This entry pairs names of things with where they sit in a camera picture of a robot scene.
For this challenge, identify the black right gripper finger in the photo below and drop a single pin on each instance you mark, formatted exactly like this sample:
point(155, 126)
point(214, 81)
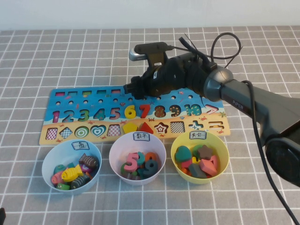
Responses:
point(132, 85)
point(138, 95)

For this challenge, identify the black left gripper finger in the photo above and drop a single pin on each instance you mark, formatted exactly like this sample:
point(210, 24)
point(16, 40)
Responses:
point(2, 214)

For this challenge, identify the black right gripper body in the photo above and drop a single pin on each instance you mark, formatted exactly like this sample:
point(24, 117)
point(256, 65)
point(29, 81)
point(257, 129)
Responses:
point(166, 77)

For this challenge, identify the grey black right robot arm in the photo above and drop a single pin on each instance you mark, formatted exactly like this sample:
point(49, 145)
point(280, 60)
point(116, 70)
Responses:
point(269, 103)

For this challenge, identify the yellow wooden pentagon piece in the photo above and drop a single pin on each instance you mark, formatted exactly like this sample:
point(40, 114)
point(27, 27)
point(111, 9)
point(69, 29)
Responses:
point(130, 128)

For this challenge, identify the red wooden triangle piece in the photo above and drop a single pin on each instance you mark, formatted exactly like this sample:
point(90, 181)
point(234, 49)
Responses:
point(146, 129)

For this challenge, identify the colourful wooden number puzzle board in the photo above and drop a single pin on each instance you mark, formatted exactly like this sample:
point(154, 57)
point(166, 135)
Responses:
point(98, 106)

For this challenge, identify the pale pink plastic bowl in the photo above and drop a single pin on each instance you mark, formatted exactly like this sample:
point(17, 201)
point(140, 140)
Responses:
point(122, 150)

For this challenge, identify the teal wooden number piece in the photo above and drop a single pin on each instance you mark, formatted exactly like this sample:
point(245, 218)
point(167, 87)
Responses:
point(141, 158)

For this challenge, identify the pink wooden fish piece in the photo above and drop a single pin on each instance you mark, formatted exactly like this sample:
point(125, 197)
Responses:
point(56, 179)

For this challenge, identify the bright green wooden fish piece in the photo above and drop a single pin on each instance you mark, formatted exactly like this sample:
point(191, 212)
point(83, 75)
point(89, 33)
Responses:
point(62, 186)

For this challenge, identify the teal green wooden fish piece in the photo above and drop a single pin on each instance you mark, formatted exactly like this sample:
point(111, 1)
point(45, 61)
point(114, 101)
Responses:
point(58, 169)

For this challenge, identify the teal wooden heart piece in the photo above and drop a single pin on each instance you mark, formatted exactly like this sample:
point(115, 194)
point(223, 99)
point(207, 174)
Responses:
point(182, 154)

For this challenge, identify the green wooden number piece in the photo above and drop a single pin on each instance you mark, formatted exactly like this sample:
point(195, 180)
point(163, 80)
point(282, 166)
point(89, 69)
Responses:
point(123, 168)

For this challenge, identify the green wooden circle piece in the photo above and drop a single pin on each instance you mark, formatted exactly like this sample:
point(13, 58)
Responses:
point(195, 150)

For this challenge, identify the yellow wooden fish piece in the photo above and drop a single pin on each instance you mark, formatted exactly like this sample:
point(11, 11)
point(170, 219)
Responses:
point(71, 174)

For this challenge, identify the brown wooden number piece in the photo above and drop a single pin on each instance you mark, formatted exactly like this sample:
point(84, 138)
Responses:
point(130, 176)

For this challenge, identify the dark brown wooden fish piece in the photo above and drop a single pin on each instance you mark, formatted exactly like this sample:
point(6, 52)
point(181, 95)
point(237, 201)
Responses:
point(89, 160)

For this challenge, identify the magenta wooden shape piece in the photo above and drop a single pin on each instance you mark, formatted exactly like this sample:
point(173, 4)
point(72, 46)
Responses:
point(186, 164)

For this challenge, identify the brown wooden star piece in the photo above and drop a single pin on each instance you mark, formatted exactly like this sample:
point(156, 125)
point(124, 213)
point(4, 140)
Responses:
point(205, 152)

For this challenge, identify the dark grey wooden fish piece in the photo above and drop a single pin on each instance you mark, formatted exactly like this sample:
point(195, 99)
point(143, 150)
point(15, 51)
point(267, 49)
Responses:
point(79, 181)

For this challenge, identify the light blue plastic bowl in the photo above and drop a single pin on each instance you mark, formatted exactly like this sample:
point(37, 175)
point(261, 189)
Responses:
point(63, 154)

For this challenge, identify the yellow wooden plus piece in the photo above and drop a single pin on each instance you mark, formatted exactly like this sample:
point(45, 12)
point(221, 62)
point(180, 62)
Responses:
point(195, 160)

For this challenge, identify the orange wooden shape piece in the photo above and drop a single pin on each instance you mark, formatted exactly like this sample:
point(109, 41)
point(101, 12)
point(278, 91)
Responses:
point(185, 171)

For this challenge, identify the purple wooden fish piece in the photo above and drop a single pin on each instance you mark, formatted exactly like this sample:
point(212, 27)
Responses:
point(84, 168)

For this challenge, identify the yellow plastic bowl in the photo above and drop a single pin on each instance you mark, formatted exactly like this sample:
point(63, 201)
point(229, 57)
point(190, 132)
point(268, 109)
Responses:
point(220, 152)

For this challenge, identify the grey wooden trapezoid piece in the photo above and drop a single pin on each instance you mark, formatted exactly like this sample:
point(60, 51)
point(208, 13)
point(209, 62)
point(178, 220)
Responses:
point(197, 171)

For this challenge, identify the red wooden shape piece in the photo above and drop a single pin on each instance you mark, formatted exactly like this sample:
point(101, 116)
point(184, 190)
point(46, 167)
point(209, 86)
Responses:
point(215, 161)

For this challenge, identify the salmon pink wooden shape piece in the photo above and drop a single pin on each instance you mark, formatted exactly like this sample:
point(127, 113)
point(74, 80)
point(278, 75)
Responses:
point(207, 167)

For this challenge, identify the red wooden number seven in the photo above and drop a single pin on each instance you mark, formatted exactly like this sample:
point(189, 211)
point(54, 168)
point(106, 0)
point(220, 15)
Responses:
point(144, 110)

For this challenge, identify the yellow wooden number six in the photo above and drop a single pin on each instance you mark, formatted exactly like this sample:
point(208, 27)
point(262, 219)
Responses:
point(130, 112)

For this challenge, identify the orange wooden number zero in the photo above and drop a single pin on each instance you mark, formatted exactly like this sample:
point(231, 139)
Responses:
point(151, 157)

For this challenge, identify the pink wooden number five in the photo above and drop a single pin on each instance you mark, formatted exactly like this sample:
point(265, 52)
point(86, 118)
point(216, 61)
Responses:
point(131, 161)

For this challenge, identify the thin black zip tie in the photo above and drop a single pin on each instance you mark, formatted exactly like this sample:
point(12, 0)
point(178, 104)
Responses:
point(234, 57)

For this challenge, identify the dark grey wooden number nine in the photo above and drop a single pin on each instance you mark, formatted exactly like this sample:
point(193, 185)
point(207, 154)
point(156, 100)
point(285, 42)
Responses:
point(150, 168)

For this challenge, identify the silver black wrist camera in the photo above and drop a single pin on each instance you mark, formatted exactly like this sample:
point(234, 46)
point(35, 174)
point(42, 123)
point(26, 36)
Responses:
point(150, 48)

